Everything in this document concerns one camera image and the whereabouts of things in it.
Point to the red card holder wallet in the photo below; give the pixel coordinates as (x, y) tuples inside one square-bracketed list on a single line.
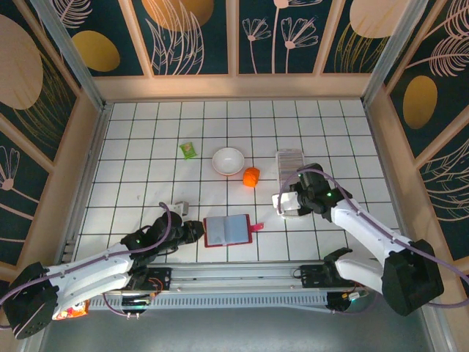
[(234, 231)]

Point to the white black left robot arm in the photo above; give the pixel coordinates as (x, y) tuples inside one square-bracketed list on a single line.
[(91, 267)]

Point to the white slotted plastic tray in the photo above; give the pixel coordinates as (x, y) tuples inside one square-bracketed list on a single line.
[(293, 217)]

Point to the orange toy fruit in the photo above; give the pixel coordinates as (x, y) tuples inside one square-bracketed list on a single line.
[(251, 177)]

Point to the white bowl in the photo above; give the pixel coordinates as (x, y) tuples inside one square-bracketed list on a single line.
[(228, 161)]

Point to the left controller circuit board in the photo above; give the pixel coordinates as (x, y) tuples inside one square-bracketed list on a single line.
[(135, 301)]

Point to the controller circuit board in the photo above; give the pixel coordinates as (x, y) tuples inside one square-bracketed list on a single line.
[(356, 297), (135, 301)]

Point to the green snack packet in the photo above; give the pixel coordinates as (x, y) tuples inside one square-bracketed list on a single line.
[(188, 151)]

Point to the right controller circuit board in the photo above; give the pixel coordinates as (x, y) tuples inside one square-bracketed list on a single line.
[(356, 297)]

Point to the colourful candy bag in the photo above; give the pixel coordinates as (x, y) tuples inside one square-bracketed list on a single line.
[(73, 311)]

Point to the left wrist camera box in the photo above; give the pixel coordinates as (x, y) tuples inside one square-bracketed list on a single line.
[(181, 208)]

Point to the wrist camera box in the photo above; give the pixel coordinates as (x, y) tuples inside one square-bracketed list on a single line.
[(286, 201), (181, 208)]

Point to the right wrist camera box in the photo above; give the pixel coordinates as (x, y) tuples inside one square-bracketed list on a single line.
[(286, 201)]

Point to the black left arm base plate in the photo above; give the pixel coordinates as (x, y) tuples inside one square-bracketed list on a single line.
[(161, 276)]

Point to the aluminium mounting rail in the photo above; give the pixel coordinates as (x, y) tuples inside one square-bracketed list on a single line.
[(234, 278)]

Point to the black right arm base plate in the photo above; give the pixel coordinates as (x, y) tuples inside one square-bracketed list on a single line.
[(311, 276)]

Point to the aluminium frame post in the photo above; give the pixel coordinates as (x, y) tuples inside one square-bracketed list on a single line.
[(71, 55), (393, 47)]

